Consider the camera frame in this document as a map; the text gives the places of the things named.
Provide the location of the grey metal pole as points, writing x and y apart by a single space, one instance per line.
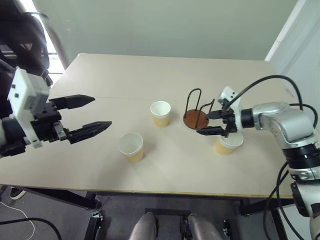
58 47

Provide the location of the black table frame leg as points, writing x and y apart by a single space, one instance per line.
65 197
260 206

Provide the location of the black metal bracket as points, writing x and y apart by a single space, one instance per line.
93 223

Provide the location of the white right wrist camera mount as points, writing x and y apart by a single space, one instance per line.
236 105

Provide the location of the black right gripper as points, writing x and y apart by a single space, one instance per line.
230 120

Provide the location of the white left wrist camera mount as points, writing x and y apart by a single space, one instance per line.
26 92

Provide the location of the grey rounded shape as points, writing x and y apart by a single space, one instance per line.
143 227
203 228

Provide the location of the yellow white paper cup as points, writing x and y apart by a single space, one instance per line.
131 146
225 147
160 112

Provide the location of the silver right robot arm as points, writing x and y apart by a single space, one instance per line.
287 120

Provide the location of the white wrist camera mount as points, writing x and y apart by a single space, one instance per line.
26 92
236 105

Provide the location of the dark shoe white sole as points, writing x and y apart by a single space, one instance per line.
17 193

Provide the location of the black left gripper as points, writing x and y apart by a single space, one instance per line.
45 125

